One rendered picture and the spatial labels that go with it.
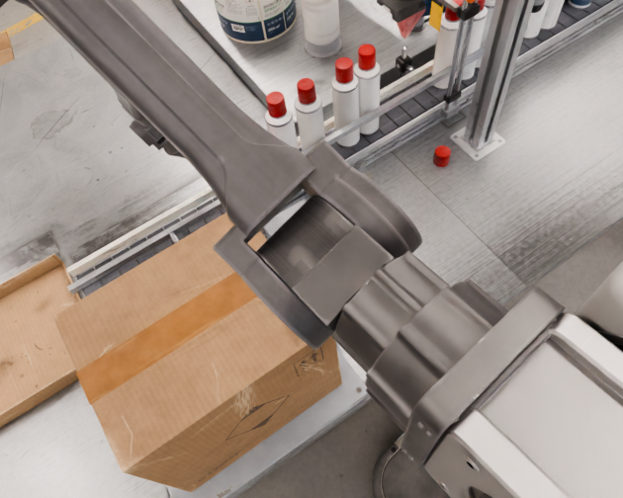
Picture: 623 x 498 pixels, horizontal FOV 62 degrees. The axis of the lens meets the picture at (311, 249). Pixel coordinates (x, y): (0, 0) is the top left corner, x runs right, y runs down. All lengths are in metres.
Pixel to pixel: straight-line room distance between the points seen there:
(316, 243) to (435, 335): 0.10
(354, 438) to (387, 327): 1.49
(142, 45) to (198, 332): 0.42
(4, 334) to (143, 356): 0.53
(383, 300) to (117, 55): 0.22
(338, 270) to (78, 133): 1.18
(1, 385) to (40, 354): 0.08
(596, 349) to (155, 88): 0.28
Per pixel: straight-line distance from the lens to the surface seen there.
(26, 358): 1.14
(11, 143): 1.50
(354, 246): 0.30
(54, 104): 1.54
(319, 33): 1.29
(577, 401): 0.26
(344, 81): 1.01
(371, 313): 0.28
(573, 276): 2.08
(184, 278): 0.73
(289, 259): 0.32
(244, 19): 1.37
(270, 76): 1.31
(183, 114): 0.34
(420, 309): 0.27
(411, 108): 1.21
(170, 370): 0.69
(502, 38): 1.02
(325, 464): 1.75
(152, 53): 0.36
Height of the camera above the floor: 1.74
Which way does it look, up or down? 60 degrees down
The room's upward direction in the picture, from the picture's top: 11 degrees counter-clockwise
